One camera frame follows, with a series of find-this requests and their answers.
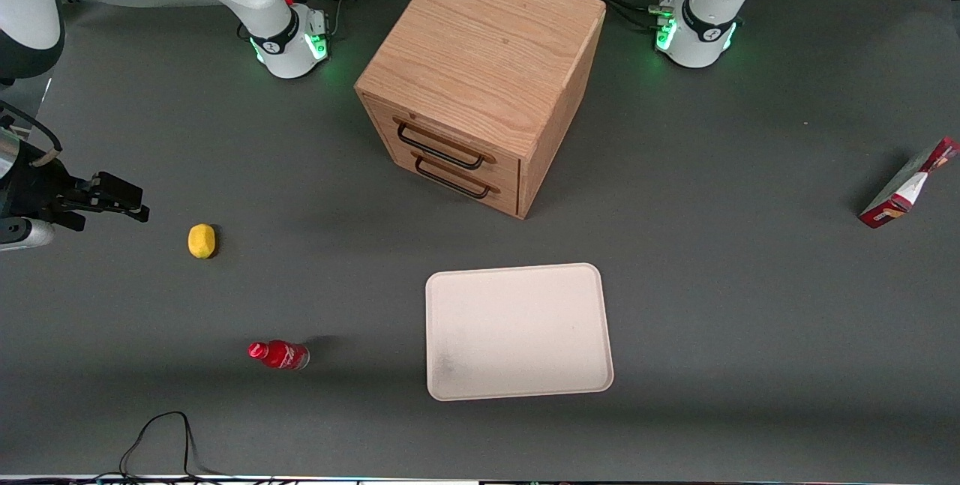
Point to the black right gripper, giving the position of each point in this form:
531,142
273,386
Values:
30,187

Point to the red cookie box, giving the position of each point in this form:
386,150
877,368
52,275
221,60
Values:
904,189

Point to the beige plastic tray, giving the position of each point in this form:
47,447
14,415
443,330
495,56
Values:
517,331

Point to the yellow lemon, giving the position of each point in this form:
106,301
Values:
201,241

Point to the red cola bottle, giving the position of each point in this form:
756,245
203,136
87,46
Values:
281,354

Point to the wooden drawer cabinet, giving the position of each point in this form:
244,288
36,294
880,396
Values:
480,50

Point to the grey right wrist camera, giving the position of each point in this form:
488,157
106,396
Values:
22,235

